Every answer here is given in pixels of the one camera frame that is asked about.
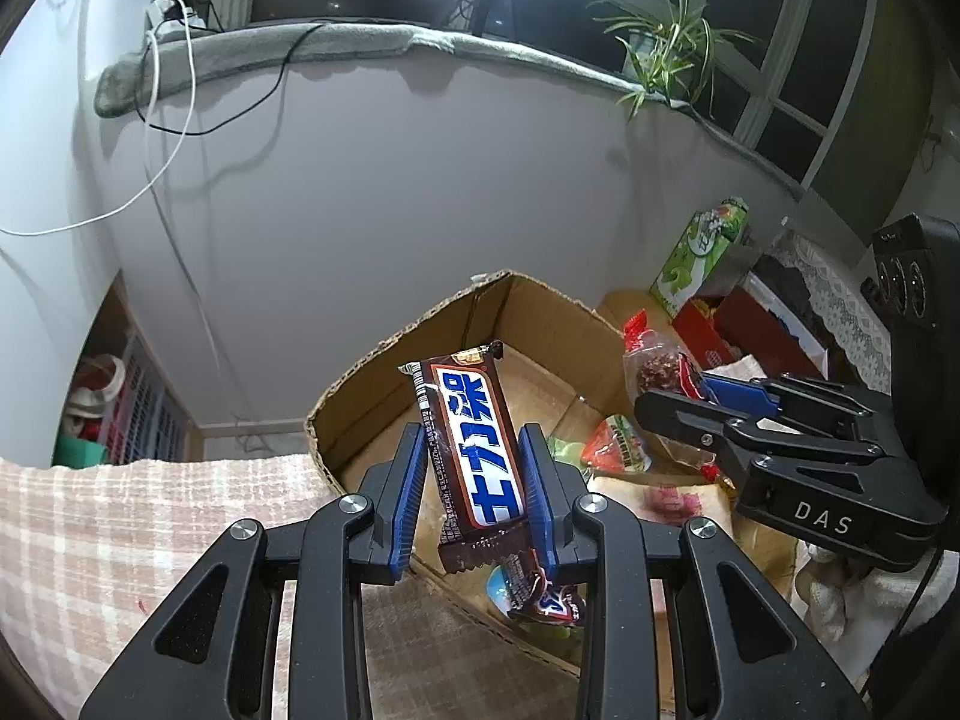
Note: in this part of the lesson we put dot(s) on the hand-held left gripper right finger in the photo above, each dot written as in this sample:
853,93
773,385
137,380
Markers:
536,495

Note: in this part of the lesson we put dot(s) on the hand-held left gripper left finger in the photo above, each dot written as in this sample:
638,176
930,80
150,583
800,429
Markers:
405,495

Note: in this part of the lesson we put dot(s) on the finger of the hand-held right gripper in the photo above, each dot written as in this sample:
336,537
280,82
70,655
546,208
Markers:
739,394
682,427

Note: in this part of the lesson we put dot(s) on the red dried fruit packet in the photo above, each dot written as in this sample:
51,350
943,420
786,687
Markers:
656,367

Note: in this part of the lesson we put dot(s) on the red strawberry print packet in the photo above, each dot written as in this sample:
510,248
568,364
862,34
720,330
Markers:
619,446

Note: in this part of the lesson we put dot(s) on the long brown chocolate bar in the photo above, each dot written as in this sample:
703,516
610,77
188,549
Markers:
469,450

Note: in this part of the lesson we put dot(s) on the sliced bread packet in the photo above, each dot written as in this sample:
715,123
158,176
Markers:
660,502

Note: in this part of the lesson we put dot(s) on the blue green candy packet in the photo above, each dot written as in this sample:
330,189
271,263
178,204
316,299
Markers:
504,589

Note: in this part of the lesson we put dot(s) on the small brown chocolate bar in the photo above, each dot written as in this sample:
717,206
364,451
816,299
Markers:
551,604

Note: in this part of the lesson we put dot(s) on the cardboard box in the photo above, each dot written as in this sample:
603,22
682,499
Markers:
540,330

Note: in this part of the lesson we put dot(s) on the person's right hand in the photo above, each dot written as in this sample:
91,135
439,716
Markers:
847,600

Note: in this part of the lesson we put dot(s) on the open red box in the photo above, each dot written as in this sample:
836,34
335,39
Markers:
757,330

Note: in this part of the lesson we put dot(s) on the dark cloth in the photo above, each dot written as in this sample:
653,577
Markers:
787,285

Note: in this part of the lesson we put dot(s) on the green carton box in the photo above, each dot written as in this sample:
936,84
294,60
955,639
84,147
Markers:
690,255

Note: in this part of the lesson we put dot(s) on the white plastic basket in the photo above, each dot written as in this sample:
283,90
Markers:
146,405

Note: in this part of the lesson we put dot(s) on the checked tablecloth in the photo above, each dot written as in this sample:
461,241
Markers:
112,540

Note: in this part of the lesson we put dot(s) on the olive curtain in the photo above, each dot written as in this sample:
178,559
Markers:
885,127

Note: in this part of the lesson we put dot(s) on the red white bag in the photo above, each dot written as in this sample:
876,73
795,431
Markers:
94,390

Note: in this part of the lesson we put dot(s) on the potted spider plant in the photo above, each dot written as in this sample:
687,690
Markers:
660,52

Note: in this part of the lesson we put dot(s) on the grey windowsill cloth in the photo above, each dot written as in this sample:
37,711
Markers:
225,52

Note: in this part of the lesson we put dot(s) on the white power strip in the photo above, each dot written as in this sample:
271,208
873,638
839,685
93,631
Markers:
176,15

